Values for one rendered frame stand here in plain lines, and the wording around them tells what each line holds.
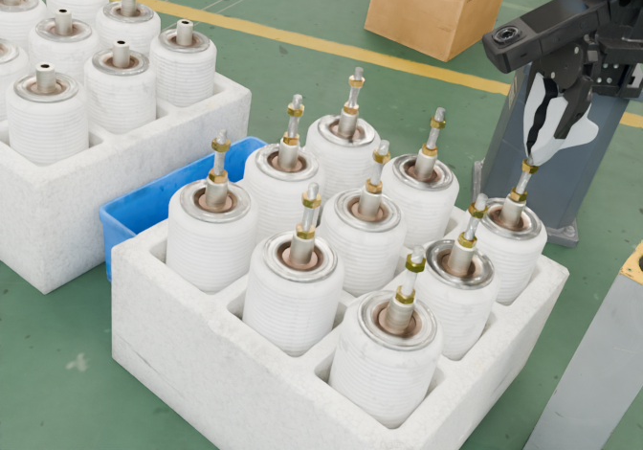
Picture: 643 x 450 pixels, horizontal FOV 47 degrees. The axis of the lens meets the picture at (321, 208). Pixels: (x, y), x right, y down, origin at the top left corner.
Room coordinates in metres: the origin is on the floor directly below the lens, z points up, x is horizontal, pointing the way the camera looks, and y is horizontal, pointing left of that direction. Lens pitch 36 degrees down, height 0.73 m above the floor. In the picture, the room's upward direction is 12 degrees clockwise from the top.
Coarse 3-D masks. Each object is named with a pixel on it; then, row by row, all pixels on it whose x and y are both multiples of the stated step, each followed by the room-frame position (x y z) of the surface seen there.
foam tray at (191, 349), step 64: (128, 256) 0.59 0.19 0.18; (128, 320) 0.58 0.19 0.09; (192, 320) 0.53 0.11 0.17; (512, 320) 0.61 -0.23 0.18; (192, 384) 0.53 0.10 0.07; (256, 384) 0.48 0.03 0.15; (320, 384) 0.47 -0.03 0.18; (448, 384) 0.50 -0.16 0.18; (256, 448) 0.47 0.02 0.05; (320, 448) 0.44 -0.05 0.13; (384, 448) 0.41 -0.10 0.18; (448, 448) 0.52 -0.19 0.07
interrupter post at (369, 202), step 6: (366, 192) 0.65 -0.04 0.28; (372, 192) 0.66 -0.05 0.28; (378, 192) 0.66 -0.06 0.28; (360, 198) 0.66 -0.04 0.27; (366, 198) 0.65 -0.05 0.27; (372, 198) 0.65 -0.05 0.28; (378, 198) 0.66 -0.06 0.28; (360, 204) 0.66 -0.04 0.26; (366, 204) 0.65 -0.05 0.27; (372, 204) 0.65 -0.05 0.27; (378, 204) 0.66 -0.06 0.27; (360, 210) 0.66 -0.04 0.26; (366, 210) 0.65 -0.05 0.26; (372, 210) 0.65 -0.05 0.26; (366, 216) 0.65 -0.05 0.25; (372, 216) 0.65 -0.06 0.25
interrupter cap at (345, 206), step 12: (348, 192) 0.69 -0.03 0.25; (360, 192) 0.69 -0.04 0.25; (336, 204) 0.66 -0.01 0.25; (348, 204) 0.67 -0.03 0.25; (384, 204) 0.68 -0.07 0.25; (396, 204) 0.68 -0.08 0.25; (348, 216) 0.64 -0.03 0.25; (360, 216) 0.65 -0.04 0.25; (384, 216) 0.66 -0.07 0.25; (396, 216) 0.66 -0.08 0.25; (360, 228) 0.63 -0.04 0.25; (372, 228) 0.63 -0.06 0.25; (384, 228) 0.63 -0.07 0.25
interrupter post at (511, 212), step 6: (510, 198) 0.70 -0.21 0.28; (504, 204) 0.70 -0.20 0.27; (510, 204) 0.69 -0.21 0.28; (516, 204) 0.69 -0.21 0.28; (522, 204) 0.70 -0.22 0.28; (504, 210) 0.70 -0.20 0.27; (510, 210) 0.69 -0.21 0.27; (516, 210) 0.69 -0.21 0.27; (522, 210) 0.70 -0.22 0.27; (504, 216) 0.70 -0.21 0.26; (510, 216) 0.69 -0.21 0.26; (516, 216) 0.69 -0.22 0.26; (504, 222) 0.69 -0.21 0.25; (510, 222) 0.69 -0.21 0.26; (516, 222) 0.69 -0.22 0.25
